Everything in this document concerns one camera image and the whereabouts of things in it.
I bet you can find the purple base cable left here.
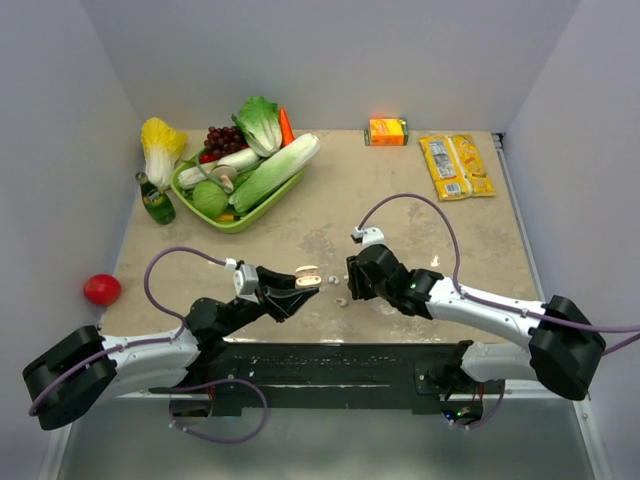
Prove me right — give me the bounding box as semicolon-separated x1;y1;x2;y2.
167;378;270;445

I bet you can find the green plastic basket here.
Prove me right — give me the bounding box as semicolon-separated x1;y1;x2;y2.
170;150;306;234

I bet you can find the purple grapes bunch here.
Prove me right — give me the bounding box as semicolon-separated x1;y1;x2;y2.
202;126;248;160

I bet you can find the orange carrot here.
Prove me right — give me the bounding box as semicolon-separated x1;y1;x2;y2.
279;107;295;148

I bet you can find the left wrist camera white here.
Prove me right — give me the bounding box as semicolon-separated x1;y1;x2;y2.
233;263;259;303

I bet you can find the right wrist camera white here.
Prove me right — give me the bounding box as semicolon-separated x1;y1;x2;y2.
351;227;386;248

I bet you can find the yellow napa cabbage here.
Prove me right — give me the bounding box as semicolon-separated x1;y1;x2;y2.
141;117;188;190

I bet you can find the white radish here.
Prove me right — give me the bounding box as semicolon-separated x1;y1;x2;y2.
177;148;261;193

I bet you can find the yellow snack packet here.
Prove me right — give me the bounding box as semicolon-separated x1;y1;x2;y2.
419;134;496;201

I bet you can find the green lettuce head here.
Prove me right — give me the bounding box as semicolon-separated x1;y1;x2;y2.
232;96;282;158

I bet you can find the beige mushroom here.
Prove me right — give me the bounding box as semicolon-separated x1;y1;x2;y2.
210;165;238;193

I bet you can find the beige earbud charging case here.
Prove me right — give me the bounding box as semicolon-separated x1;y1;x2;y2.
294;265;322;289

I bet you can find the long green napa cabbage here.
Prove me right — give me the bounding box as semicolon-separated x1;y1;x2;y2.
229;133;321;213

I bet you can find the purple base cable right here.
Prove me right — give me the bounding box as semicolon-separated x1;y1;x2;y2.
447;384;506;431

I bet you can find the red chili pepper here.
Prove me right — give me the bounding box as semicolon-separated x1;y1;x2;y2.
199;152;219;164

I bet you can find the red tomato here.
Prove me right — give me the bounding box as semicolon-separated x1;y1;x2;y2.
83;274;122;307

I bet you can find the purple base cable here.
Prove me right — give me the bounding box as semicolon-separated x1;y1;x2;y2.
447;384;506;431
167;378;270;445

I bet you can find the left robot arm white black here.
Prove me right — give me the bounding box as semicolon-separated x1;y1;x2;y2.
22;264;322;431

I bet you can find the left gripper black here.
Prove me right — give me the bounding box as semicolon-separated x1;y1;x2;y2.
219;266;318;337

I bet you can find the green glass bottle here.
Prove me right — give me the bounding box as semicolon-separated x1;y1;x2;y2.
135;172;176;225

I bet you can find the orange juice box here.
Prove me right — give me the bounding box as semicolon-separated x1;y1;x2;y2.
364;118;409;147

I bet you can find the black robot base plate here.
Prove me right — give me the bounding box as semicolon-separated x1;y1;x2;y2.
178;343;500;417

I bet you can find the round green cabbage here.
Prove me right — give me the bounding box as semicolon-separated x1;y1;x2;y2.
192;181;228;219

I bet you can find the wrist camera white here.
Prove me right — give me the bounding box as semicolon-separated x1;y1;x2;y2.
233;263;259;303
351;227;386;248

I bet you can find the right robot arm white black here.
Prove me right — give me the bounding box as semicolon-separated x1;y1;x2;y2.
346;244;606;401

